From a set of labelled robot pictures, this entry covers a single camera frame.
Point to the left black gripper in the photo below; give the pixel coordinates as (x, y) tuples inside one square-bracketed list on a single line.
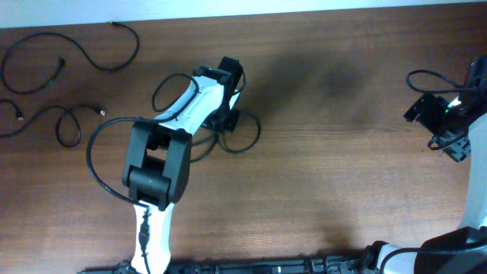
[(228, 125)]

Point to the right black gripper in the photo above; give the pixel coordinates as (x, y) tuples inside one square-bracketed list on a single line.
[(424, 108)]

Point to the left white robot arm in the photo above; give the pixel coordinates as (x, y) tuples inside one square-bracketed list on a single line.
[(156, 169)]

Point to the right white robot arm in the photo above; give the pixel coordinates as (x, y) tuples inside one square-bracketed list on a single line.
[(464, 249)]

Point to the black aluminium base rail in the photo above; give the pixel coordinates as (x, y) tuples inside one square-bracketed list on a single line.
[(323, 265)]

